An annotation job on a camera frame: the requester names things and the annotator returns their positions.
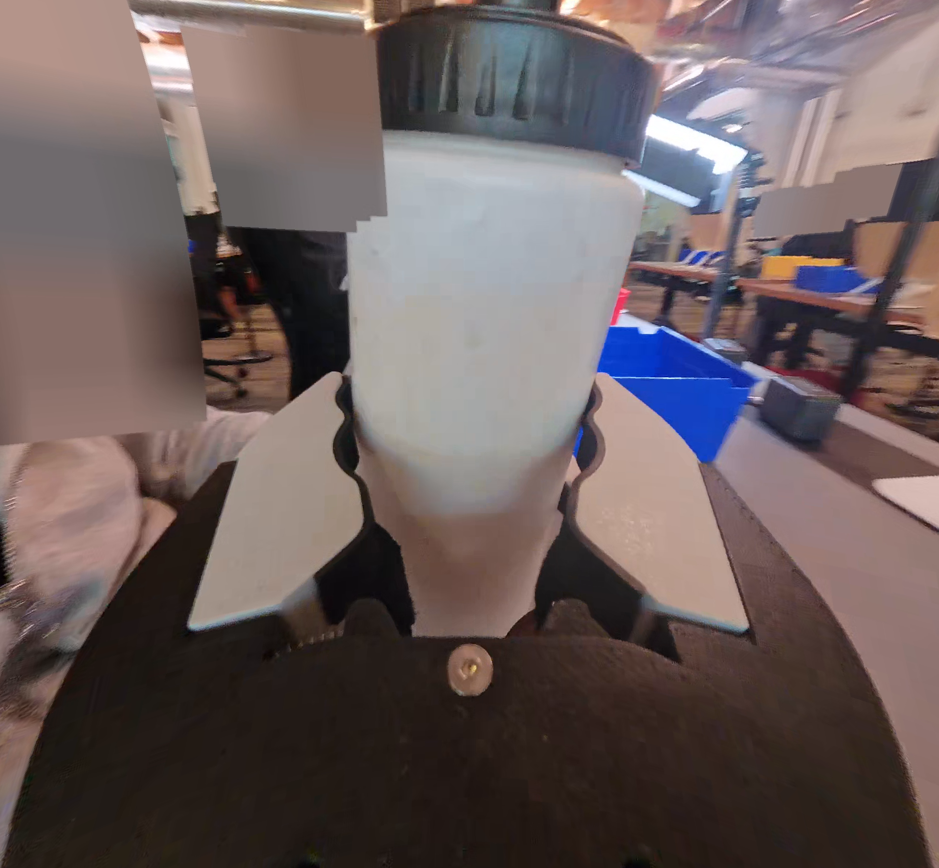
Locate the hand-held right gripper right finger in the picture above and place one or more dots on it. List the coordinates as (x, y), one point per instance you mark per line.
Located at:
(653, 516)

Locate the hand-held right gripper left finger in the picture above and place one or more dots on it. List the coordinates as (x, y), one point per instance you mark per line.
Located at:
(279, 516)

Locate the white bottle black cap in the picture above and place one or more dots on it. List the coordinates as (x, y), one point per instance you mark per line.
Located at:
(484, 295)

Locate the person's left forearm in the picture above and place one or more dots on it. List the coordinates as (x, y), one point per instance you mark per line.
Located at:
(205, 442)

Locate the grey desk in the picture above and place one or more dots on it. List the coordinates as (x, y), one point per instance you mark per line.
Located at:
(843, 589)

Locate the blue bin white tag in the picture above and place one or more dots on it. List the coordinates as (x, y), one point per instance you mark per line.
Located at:
(697, 413)

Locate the small grey box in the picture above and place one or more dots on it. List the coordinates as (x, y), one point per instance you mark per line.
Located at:
(799, 409)
(722, 348)

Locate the red plastic bin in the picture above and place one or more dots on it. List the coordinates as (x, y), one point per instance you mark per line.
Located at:
(622, 299)

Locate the wooden office table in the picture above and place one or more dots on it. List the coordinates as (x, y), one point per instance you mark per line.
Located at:
(667, 267)
(821, 299)

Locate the yellow plastic bin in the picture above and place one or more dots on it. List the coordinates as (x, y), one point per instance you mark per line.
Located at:
(799, 266)

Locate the black light stand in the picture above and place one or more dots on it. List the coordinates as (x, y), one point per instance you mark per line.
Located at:
(733, 237)

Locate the small blue bin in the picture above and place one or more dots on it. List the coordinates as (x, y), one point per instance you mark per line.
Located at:
(833, 279)

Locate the black round-base pole stand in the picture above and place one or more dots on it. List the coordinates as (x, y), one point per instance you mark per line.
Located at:
(895, 259)

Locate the LED light panel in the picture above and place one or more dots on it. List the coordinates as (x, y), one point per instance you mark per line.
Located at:
(689, 149)

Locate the white air vent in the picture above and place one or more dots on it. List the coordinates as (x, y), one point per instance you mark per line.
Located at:
(400, 2)

